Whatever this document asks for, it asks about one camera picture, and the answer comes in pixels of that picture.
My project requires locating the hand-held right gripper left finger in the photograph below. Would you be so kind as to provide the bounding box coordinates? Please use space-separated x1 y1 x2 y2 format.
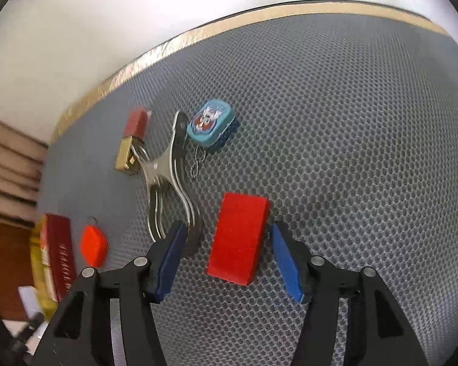
30 220 188 366

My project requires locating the small red tape measure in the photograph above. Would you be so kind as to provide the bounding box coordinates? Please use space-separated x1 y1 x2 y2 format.
80 217 109 267

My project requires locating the red tin with gold inside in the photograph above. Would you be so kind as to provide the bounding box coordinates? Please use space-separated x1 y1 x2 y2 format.
28 213 77 319

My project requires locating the red block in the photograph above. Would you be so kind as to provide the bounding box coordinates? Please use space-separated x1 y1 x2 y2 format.
207 192 271 286

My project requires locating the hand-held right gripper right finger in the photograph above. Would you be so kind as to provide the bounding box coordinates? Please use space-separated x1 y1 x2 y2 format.
271 220 431 366

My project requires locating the beige leaf-print curtain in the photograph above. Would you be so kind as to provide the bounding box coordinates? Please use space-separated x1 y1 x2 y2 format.
0 112 48 229

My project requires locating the silver metal clip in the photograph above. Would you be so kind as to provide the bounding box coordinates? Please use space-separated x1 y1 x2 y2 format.
137 110 203 256

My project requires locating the small blue tin with chain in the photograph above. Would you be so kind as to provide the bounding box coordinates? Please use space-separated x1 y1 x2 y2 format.
186 99 240 181

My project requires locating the gold satin cloth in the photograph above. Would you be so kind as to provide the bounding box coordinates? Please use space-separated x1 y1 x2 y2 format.
49 2 458 145

